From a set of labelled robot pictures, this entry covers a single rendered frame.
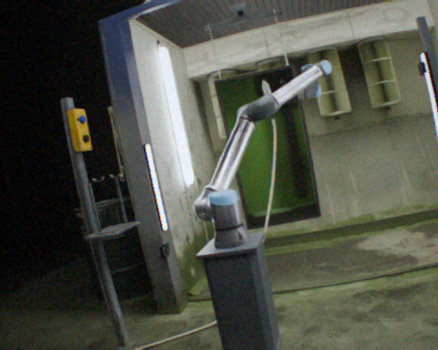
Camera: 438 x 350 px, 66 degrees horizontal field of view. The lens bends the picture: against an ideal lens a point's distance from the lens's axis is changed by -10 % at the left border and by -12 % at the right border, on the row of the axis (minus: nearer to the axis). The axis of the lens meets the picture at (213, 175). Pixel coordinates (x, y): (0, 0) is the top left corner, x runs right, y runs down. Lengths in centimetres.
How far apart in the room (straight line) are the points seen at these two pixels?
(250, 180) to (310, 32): 168
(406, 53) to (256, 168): 229
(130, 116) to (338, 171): 229
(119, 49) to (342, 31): 226
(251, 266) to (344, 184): 233
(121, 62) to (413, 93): 313
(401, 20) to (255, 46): 157
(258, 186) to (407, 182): 161
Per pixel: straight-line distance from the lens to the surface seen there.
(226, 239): 187
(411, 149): 423
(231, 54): 403
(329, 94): 393
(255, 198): 331
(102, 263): 240
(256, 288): 187
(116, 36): 287
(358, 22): 406
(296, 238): 384
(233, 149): 211
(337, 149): 419
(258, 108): 212
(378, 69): 404
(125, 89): 275
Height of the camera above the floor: 110
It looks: 3 degrees down
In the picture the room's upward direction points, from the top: 12 degrees counter-clockwise
